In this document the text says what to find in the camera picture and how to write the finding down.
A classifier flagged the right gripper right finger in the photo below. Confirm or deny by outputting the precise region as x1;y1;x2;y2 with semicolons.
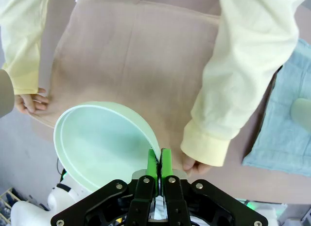
159;148;268;226

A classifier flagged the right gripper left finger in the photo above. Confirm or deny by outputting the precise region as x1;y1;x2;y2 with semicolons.
50;148;159;226

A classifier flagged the mint green bowl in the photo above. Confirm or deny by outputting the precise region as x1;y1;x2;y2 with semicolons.
53;101;162;195

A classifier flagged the teal cloth mat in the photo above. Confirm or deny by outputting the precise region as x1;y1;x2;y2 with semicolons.
242;37;311;177

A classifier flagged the beige pink cloth mat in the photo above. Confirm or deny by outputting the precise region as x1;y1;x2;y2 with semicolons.
29;0;222;174

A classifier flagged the tall pale green cup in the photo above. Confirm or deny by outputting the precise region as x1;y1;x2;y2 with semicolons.
292;97;311;127

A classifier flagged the person's right forearm yellow sleeve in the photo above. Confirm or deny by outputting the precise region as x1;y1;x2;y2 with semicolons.
0;0;51;95

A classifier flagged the person's left forearm yellow sleeve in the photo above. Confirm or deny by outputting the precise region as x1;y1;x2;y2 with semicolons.
181;0;300;168

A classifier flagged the person's left hand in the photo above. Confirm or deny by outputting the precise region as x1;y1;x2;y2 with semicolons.
181;152;213;175

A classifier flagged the person's right hand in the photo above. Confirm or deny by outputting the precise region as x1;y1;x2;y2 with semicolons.
14;87;51;115

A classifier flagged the cluttered storage rack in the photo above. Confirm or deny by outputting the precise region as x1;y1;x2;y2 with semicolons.
0;187;17;226

